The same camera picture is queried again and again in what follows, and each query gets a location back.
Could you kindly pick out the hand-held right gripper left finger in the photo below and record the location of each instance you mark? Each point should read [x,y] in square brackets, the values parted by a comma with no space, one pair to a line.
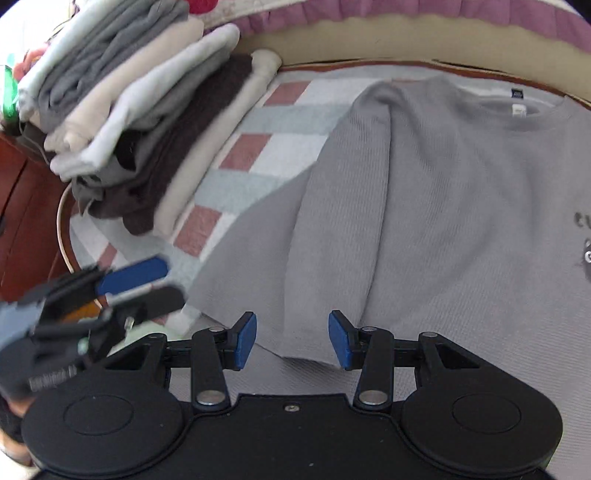
[244,342]

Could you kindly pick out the cream bed base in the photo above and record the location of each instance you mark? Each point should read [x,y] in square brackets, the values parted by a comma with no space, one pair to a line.
[415,46]

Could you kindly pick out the grey plush rabbit toy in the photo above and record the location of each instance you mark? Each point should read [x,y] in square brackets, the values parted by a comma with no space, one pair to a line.
[8,92]

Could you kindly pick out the red-brown wooden dresser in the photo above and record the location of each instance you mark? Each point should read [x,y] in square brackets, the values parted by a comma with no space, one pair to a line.
[27,221]

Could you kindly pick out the grey waffle-knit sweater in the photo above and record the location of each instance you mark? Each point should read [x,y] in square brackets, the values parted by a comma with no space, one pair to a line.
[438,207]

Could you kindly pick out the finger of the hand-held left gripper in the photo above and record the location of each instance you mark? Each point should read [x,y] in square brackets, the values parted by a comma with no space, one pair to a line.
[152,300]
[134,279]

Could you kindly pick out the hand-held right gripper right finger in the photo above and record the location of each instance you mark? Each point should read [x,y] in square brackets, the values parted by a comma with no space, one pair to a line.
[339,340]

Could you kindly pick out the light green quilted cloth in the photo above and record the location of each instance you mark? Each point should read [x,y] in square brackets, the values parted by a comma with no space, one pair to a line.
[138,329]

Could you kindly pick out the bear-print bed blanket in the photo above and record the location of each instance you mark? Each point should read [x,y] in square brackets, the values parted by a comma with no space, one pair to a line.
[369,14]

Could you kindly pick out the stack of folded clothes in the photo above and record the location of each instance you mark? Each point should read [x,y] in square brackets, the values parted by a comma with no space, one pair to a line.
[138,115]

